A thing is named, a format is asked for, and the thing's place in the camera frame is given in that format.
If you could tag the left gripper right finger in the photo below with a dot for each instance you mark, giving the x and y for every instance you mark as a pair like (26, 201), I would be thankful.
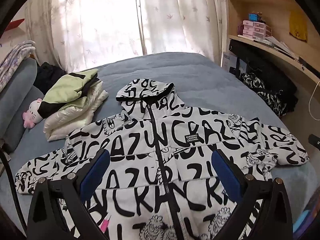
(274, 219)

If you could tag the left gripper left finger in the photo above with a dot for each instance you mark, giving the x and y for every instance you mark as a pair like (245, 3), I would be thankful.
(46, 221)

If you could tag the white black graffiti print jacket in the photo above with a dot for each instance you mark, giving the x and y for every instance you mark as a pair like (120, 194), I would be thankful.
(160, 183)

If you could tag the black white patterned clothes pile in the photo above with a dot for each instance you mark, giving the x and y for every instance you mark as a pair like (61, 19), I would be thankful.
(264, 78)

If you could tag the folded cream puffer jacket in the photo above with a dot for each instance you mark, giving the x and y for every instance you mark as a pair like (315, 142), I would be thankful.
(75, 115)

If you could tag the white pink cat plush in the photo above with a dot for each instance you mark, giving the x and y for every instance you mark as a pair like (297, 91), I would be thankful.
(31, 117)

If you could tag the blue grey pillow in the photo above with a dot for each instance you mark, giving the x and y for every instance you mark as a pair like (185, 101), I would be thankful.
(16, 97)

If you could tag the folded green black jacket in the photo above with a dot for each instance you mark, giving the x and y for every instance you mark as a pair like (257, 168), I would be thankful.
(70, 90)

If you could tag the black garment by pillow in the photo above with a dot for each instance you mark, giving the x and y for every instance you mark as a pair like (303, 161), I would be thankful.
(47, 76)

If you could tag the papers on shelf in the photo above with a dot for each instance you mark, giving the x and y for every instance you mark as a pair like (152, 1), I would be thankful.
(271, 42)

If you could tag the pink drawer organizer box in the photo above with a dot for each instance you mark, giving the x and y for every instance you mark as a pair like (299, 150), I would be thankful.
(256, 29)

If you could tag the wooden curved bookshelf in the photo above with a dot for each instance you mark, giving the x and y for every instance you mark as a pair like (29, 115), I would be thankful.
(304, 73)

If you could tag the floral folded quilt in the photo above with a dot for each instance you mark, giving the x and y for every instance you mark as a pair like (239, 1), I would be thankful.
(13, 59)

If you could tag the yellow cloth on shelf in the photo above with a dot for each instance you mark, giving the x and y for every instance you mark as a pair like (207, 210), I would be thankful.
(298, 26)

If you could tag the floral sheer curtain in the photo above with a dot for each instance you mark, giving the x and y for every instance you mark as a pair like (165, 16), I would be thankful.
(77, 35)

